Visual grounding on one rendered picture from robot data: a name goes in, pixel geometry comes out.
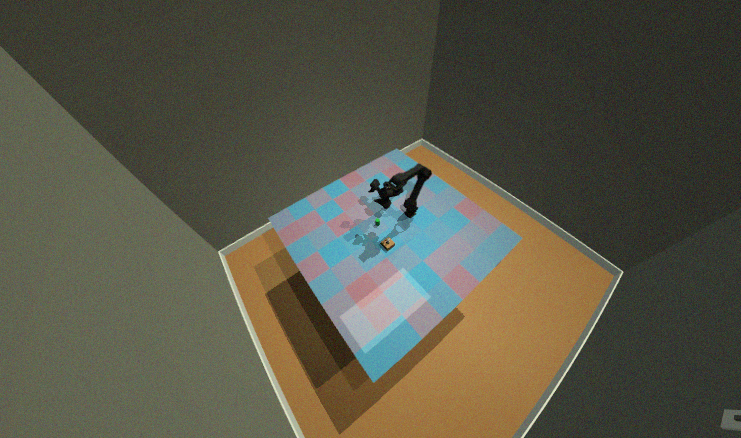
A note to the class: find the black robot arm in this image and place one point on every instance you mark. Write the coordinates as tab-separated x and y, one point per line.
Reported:
400	180

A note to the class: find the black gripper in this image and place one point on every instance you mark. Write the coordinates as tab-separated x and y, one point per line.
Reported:
375	186

